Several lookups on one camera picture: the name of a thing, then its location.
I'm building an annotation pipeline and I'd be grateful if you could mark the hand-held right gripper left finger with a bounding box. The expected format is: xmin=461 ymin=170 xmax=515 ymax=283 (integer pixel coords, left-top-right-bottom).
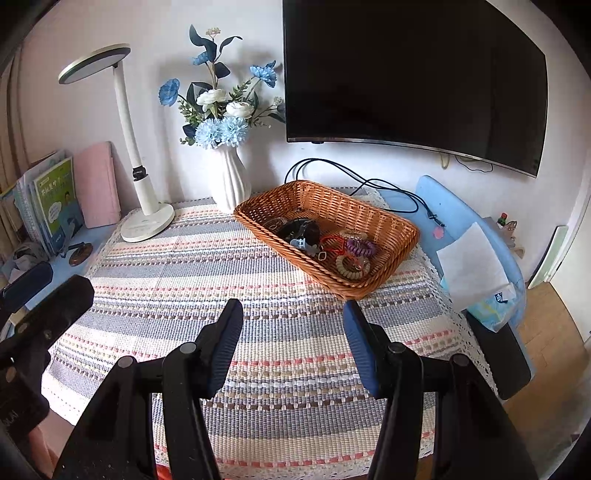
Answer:
xmin=53 ymin=298 xmax=245 ymax=480

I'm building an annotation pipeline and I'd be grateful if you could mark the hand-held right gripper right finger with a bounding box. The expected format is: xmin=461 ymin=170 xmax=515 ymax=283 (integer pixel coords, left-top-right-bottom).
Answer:
xmin=342 ymin=300 xmax=539 ymax=480

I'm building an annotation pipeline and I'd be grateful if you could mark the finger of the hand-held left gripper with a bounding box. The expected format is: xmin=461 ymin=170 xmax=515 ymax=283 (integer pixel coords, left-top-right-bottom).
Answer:
xmin=0 ymin=261 xmax=54 ymax=315
xmin=13 ymin=275 xmax=96 ymax=354

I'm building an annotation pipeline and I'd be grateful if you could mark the purple coil hair tie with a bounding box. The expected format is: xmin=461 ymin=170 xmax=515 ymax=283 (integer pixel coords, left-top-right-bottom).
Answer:
xmin=346 ymin=237 xmax=378 ymax=260

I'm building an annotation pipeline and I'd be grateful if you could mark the red cord hair tie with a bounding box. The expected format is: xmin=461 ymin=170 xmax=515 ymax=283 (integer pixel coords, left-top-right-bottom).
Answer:
xmin=318 ymin=234 xmax=348 ymax=265

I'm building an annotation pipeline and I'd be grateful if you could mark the brown wicker basket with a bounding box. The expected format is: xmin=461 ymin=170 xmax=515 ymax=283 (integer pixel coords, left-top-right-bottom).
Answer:
xmin=233 ymin=180 xmax=421 ymax=301

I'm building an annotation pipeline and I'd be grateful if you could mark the person's left forearm pink sleeve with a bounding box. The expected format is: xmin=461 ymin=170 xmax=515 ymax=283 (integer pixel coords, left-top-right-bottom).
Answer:
xmin=27 ymin=408 xmax=77 ymax=480

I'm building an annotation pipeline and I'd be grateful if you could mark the grey crumpled cloth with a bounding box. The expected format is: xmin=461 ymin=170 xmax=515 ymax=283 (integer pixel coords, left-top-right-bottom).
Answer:
xmin=8 ymin=242 xmax=48 ymax=274

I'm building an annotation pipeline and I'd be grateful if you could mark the brown round dish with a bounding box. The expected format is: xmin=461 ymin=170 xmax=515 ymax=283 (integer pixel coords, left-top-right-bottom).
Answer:
xmin=68 ymin=244 xmax=93 ymax=267

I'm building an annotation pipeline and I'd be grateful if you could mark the row of books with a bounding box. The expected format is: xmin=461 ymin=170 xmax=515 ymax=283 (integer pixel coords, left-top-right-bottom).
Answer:
xmin=0 ymin=149 xmax=86 ymax=260

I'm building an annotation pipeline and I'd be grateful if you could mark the striped woven tablecloth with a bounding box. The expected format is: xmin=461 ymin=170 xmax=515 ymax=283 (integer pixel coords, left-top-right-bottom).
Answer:
xmin=43 ymin=186 xmax=500 ymax=480

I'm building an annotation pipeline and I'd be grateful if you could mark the pink folder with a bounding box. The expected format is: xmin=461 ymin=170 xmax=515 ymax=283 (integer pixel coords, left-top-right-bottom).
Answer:
xmin=74 ymin=141 xmax=122 ymax=230

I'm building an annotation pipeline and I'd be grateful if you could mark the black hair scrunchie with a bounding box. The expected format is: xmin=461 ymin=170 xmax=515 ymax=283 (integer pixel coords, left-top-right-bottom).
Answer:
xmin=277 ymin=218 xmax=322 ymax=248

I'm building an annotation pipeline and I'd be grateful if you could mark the white desk lamp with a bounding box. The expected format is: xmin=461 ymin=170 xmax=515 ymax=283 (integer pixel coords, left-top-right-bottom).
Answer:
xmin=58 ymin=44 xmax=177 ymax=243

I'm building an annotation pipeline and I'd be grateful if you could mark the white tissue sheet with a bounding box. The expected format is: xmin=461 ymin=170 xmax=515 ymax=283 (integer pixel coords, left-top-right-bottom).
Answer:
xmin=436 ymin=222 xmax=511 ymax=310

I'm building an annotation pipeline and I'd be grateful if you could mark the blue tissue pack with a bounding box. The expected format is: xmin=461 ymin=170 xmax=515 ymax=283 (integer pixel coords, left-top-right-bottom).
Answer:
xmin=441 ymin=276 xmax=520 ymax=334

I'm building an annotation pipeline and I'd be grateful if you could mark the beige curtain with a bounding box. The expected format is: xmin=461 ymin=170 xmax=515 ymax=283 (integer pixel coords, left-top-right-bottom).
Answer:
xmin=0 ymin=58 xmax=29 ymax=197

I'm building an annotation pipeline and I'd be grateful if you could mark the black chair seat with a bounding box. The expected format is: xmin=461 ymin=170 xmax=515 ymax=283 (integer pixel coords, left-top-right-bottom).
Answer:
xmin=465 ymin=313 xmax=533 ymax=401

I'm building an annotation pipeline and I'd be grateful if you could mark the blue chair with paper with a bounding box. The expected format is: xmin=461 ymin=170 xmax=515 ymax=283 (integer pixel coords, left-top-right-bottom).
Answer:
xmin=382 ymin=175 xmax=527 ymax=324

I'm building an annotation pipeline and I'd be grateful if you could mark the white ribbed vase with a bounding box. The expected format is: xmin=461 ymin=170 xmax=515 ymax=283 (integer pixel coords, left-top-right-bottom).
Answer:
xmin=203 ymin=142 xmax=253 ymax=214

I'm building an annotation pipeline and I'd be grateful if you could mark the blue and white flower bouquet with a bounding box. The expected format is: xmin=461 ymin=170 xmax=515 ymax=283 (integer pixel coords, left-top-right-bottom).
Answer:
xmin=159 ymin=25 xmax=287 ymax=151

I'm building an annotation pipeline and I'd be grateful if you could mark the black television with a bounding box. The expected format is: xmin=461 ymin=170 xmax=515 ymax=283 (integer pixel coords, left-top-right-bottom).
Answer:
xmin=282 ymin=0 xmax=549 ymax=179

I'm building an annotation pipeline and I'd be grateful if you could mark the cream coil hair tie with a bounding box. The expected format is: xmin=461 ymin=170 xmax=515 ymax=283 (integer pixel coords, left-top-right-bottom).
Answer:
xmin=335 ymin=255 xmax=371 ymax=280

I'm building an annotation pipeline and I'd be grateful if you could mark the black cable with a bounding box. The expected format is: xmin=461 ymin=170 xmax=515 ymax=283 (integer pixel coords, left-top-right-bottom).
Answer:
xmin=284 ymin=158 xmax=447 ymax=228

